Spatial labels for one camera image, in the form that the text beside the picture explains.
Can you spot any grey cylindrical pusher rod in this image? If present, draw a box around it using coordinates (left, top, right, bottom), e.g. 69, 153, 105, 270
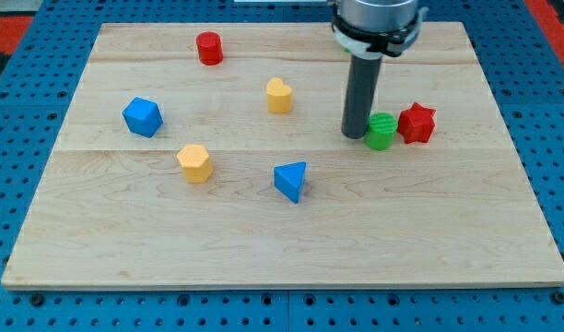
341, 55, 382, 139

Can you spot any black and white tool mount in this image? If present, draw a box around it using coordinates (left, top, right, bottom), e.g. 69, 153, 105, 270
331, 7, 429, 60

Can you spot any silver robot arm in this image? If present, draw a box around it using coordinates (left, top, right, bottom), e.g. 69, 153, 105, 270
332, 0, 428, 139

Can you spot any red star block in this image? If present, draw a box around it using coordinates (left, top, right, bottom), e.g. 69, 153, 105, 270
397, 102, 436, 144

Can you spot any wooden board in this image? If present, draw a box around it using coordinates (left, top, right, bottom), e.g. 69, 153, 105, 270
2, 22, 564, 291

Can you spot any green cylinder block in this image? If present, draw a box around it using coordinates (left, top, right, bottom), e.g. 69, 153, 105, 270
364, 113, 398, 151

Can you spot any yellow heart block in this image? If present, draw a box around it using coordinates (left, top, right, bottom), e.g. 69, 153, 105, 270
266, 77, 293, 113

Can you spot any blue triangle block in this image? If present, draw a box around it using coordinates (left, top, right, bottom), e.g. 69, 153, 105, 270
274, 161, 307, 204

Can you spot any red cylinder block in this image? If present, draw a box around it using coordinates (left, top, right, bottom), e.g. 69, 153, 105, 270
195, 31, 224, 65

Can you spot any yellow hexagon block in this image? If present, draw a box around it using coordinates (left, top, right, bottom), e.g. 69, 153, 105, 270
176, 145, 213, 184

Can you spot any blue cube block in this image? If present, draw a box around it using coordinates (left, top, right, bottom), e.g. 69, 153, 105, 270
122, 97, 163, 137

